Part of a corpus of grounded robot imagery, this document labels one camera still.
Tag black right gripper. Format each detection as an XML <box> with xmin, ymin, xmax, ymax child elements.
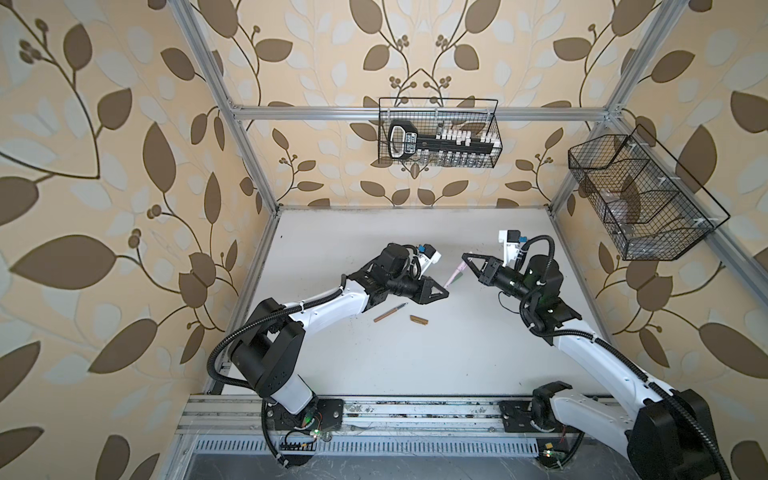
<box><xmin>464</xmin><ymin>253</ymin><xmax>538</xmax><ymax>310</ymax></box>

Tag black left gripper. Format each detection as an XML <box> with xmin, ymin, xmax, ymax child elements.
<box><xmin>383</xmin><ymin>271</ymin><xmax>448</xmax><ymax>304</ymax></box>

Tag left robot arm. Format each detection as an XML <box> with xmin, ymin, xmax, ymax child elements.
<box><xmin>217</xmin><ymin>243</ymin><xmax>449</xmax><ymax>416</ymax></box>

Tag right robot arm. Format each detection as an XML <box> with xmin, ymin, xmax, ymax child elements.
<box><xmin>462</xmin><ymin>253</ymin><xmax>731</xmax><ymax>479</ymax></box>

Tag brown pen cap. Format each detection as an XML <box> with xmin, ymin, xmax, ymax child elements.
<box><xmin>409</xmin><ymin>315</ymin><xmax>429</xmax><ymax>326</ymax></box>

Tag brown pen uncapped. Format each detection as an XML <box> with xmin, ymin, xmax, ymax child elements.
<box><xmin>373</xmin><ymin>303</ymin><xmax>407</xmax><ymax>323</ymax></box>

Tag black tool in basket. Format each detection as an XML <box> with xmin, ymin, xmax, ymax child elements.
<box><xmin>384</xmin><ymin>120</ymin><xmax>502</xmax><ymax>162</ymax></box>

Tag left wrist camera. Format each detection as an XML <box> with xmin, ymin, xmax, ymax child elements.
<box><xmin>416</xmin><ymin>244</ymin><xmax>441</xmax><ymax>277</ymax></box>

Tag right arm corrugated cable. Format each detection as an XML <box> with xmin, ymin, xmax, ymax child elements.
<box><xmin>515</xmin><ymin>233</ymin><xmax>733</xmax><ymax>480</ymax></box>

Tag black wire basket centre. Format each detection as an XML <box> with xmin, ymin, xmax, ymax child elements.
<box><xmin>377</xmin><ymin>96</ymin><xmax>503</xmax><ymax>171</ymax></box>

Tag black wire basket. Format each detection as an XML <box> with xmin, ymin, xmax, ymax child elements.
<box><xmin>568</xmin><ymin>125</ymin><xmax>731</xmax><ymax>261</ymax></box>
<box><xmin>377</xmin><ymin>96</ymin><xmax>503</xmax><ymax>171</ymax></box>

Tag black wire basket right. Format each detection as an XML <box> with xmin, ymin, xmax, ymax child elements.
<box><xmin>568</xmin><ymin>125</ymin><xmax>731</xmax><ymax>261</ymax></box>

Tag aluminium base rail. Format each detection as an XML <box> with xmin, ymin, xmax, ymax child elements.
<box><xmin>173</xmin><ymin>394</ymin><xmax>637</xmax><ymax>457</ymax></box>

